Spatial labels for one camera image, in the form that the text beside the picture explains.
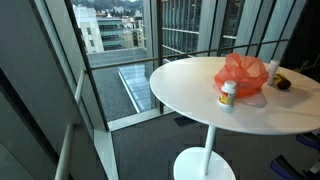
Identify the tall white plastic bottle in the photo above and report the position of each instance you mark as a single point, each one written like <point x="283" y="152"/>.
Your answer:
<point x="273" y="70"/>

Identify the white-capped pill bottle yellow label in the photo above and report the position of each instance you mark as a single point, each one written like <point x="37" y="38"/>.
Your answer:
<point x="228" y="95"/>

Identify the orange plastic bag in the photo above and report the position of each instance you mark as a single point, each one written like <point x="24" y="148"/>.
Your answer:
<point x="241" y="75"/>

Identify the amber bottle with yellow cap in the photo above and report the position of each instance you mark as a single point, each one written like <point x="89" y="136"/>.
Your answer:
<point x="282" y="82"/>

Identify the metal window handrail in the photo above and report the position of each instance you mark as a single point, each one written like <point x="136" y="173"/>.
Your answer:
<point x="65" y="153"/>
<point x="133" y="61"/>

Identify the dark window mullion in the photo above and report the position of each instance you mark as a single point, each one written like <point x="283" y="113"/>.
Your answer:
<point x="160" y="33"/>

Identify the blue black cart foot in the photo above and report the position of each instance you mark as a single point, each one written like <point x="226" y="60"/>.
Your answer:
<point x="283" y="168"/>
<point x="308" y="140"/>

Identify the white round pedestal table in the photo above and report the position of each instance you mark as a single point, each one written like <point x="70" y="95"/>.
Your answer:
<point x="200" y="86"/>

